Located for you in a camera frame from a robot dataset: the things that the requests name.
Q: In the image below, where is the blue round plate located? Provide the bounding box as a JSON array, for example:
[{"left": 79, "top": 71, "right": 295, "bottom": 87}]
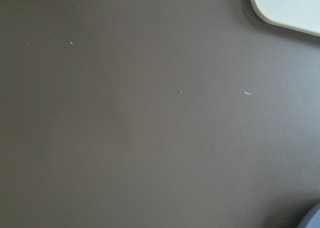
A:
[{"left": 297, "top": 203, "right": 320, "bottom": 228}]

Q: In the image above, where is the cream rabbit tray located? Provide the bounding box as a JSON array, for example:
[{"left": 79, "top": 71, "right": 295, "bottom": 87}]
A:
[{"left": 250, "top": 0, "right": 320, "bottom": 36}]

